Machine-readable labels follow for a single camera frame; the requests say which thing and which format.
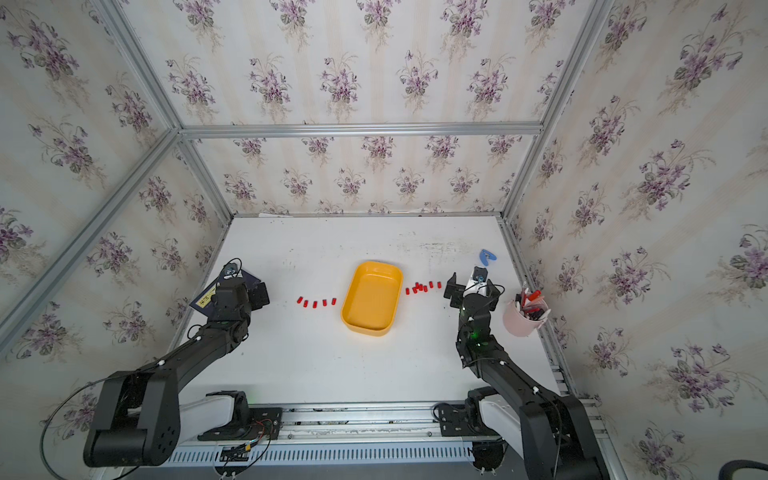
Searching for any dark blue booklet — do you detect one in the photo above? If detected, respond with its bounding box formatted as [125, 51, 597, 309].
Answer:
[188, 270, 264, 317]

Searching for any aluminium rail frame front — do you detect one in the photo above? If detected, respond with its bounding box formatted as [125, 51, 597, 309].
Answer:
[95, 398, 625, 480]

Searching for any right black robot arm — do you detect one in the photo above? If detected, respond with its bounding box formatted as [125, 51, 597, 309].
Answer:
[443, 267, 610, 479]

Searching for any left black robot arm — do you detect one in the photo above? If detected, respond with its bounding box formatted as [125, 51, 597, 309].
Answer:
[83, 277, 270, 468]

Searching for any pink pen holder cup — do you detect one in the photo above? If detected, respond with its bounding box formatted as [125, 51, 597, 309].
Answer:
[503, 288, 551, 337]

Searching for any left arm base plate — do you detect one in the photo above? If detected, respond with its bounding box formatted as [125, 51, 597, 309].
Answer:
[196, 407, 283, 441]

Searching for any blue plastic clip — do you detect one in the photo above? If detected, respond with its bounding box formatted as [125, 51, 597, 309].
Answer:
[479, 249, 497, 267]

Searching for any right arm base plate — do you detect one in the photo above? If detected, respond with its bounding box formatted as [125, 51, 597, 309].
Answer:
[432, 402, 479, 437]

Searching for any yellow plastic storage box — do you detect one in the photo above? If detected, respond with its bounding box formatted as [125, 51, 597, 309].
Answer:
[341, 261, 403, 337]

